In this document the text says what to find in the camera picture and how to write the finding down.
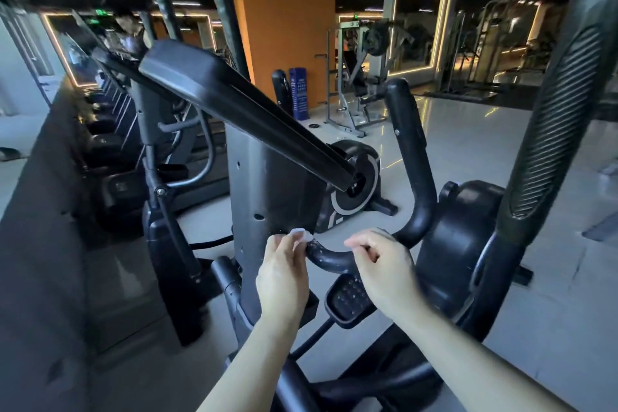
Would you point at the row of black treadmills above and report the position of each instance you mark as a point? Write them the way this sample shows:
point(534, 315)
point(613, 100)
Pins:
point(108, 136)

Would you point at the black elliptical flywheel housing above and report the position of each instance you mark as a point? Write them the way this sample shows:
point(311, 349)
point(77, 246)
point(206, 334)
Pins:
point(463, 242)

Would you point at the wide lit-frame mirror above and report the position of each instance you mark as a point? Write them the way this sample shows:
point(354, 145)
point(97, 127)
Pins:
point(72, 49)

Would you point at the black elliptical console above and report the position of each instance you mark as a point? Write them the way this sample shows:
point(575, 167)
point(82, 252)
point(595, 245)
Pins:
point(231, 98)

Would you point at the grey plate-loaded weight machine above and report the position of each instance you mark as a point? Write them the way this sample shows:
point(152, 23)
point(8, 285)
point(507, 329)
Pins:
point(357, 83)

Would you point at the person's left forearm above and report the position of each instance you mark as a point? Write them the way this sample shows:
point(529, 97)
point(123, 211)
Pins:
point(251, 368)

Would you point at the white cleaning wipe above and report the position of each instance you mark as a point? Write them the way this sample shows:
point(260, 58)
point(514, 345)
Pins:
point(300, 234)

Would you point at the person's right forearm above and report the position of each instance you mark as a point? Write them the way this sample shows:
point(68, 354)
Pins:
point(463, 368)

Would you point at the person's left hand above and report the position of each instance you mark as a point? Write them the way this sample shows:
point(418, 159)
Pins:
point(282, 281)

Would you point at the tall lit-frame mirror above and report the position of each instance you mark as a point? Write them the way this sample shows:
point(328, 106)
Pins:
point(417, 30)

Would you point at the person's left thumb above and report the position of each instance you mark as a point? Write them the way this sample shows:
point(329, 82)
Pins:
point(302, 248)

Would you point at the grey elliptical mast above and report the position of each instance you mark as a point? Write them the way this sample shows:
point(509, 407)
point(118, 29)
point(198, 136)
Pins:
point(270, 204)

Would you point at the person's right hand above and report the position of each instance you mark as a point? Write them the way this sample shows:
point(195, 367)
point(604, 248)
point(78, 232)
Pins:
point(391, 276)

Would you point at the person's right thumb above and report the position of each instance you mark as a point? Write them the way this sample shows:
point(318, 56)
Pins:
point(358, 250)

